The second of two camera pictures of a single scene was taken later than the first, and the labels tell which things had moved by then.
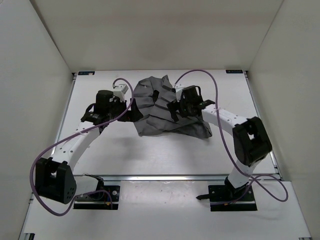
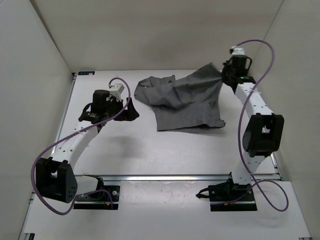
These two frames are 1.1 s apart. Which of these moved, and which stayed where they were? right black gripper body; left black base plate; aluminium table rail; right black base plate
Moved: right black gripper body
Stayed: right black base plate; aluminium table rail; left black base plate
